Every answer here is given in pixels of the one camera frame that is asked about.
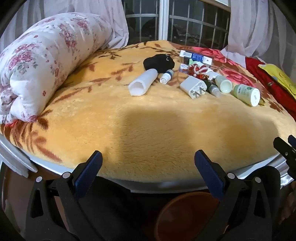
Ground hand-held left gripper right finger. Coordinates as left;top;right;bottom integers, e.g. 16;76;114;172
194;149;272;241

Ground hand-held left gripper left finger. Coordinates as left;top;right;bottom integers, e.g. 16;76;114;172
25;150;109;241

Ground orange plastic bin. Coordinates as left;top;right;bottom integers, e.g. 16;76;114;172
156;191;222;241

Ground red and white yarn ornament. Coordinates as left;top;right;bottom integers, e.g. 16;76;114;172
188;64;210;78

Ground blue and white box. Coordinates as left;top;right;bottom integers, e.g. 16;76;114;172
192;53;213;65

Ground person's dark pants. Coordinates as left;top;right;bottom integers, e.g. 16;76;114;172
76;166;296;241

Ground red cloth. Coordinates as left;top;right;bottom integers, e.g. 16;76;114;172
245;57;296;121

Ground yellow snack bag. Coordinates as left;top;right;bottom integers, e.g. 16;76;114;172
258;64;296;100

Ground yellow plush blanket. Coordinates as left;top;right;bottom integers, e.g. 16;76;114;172
0;40;296;183

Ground green-label white bottle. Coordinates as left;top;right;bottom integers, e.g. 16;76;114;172
232;84;261;107

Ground white charger plug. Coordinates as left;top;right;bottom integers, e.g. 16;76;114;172
180;76;207;99

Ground pale green jar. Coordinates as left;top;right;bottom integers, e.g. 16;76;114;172
215;75;232;94

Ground red floral blanket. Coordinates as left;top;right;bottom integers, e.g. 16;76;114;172
190;46;287;112

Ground small white bottle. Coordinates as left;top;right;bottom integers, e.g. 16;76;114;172
203;68;220;80

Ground small bottle with blue cap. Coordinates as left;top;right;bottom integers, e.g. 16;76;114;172
159;70;174;84

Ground white foam tube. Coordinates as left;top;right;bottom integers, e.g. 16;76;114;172
129;69;159;96

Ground black sock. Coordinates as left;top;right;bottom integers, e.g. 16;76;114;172
143;54;175;72

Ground white sheer curtain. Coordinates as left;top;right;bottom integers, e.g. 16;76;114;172
221;0;296;72
0;0;129;50

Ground white floral rolled quilt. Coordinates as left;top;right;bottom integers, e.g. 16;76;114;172
0;13;114;123

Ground metal window grille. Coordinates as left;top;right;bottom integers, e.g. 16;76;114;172
125;2;232;47

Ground white window frame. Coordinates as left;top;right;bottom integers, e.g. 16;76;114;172
122;0;232;50

